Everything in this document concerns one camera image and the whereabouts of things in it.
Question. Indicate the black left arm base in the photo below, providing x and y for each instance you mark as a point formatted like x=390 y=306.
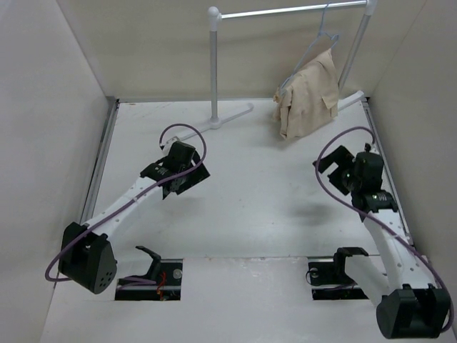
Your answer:
x=161 y=282

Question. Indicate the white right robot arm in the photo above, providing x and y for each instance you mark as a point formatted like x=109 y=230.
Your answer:
x=408 y=303

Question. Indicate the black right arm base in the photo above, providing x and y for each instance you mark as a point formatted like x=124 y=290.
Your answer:
x=327 y=277

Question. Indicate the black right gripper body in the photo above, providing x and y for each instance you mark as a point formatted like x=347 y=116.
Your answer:
x=353 y=182

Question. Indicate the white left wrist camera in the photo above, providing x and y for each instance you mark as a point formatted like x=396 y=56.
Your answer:
x=166 y=146

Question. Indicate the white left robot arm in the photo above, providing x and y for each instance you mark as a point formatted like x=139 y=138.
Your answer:
x=87 y=250

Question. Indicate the white clothes rack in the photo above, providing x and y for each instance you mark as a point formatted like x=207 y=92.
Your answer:
x=251 y=52

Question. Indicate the beige trousers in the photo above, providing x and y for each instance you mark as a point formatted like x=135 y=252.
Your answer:
x=309 y=101

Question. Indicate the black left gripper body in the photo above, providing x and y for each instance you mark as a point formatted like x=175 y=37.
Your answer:
x=186 y=168

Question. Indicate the light blue clothes hanger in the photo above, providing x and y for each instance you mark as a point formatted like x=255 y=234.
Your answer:
x=322 y=35

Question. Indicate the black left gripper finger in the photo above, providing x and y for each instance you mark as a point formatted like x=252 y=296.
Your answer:
x=175 y=186
x=199 y=174

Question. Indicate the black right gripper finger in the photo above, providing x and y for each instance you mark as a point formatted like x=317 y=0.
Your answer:
x=341 y=177
x=341 y=157

